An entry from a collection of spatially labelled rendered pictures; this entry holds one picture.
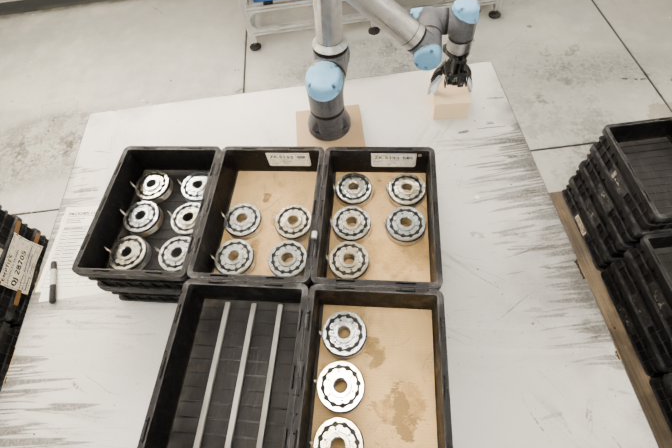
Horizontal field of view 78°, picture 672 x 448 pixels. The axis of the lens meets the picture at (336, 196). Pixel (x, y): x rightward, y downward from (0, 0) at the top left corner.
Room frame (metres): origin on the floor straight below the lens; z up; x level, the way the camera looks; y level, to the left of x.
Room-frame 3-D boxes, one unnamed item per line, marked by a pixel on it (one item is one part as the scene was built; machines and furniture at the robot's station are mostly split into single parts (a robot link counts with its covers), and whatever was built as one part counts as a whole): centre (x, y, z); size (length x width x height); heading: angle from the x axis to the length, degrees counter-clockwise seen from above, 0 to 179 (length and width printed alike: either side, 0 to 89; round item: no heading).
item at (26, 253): (0.85, 1.29, 0.41); 0.31 x 0.02 x 0.16; 177
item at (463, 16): (1.02, -0.45, 1.05); 0.09 x 0.08 x 0.11; 74
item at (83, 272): (0.65, 0.49, 0.92); 0.40 x 0.30 x 0.02; 167
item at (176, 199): (0.65, 0.49, 0.87); 0.40 x 0.30 x 0.11; 167
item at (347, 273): (0.43, -0.01, 0.86); 0.10 x 0.10 x 0.01
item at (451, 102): (1.04, -0.46, 0.74); 0.16 x 0.12 x 0.07; 172
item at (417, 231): (0.50, -0.17, 0.86); 0.10 x 0.10 x 0.01
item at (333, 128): (1.01, -0.02, 0.78); 0.15 x 0.15 x 0.10
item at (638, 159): (0.70, -1.15, 0.37); 0.40 x 0.30 x 0.45; 177
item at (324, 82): (1.01, -0.02, 0.89); 0.13 x 0.12 x 0.14; 164
